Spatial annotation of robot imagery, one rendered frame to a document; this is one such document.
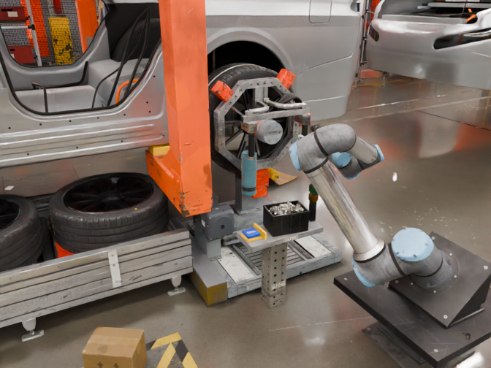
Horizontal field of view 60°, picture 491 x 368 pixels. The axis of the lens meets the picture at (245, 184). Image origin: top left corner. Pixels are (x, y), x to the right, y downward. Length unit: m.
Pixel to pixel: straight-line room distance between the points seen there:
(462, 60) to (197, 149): 3.04
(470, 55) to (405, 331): 3.09
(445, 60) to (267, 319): 3.11
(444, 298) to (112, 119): 1.88
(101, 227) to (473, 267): 1.76
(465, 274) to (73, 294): 1.83
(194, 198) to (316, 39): 1.37
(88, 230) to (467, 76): 3.58
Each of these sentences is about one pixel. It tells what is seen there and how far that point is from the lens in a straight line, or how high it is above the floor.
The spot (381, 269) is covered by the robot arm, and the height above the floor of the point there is 0.49.
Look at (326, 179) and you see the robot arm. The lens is 1.76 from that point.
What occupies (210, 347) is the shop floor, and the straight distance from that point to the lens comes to 2.21.
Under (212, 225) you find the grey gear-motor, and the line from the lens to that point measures 2.47.
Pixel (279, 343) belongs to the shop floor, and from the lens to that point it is 2.23.
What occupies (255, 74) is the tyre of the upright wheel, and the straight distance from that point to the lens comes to 2.53.
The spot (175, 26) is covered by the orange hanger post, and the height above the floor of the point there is 1.43.
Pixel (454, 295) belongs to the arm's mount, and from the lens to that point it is 2.06.
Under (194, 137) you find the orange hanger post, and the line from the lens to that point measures 2.06.
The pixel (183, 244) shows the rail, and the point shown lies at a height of 0.32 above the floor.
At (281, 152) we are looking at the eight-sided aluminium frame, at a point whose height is 0.67.
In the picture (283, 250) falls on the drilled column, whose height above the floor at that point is 0.33.
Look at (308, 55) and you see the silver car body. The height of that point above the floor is 1.20.
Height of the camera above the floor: 1.56
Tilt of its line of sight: 24 degrees down
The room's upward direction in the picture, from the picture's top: straight up
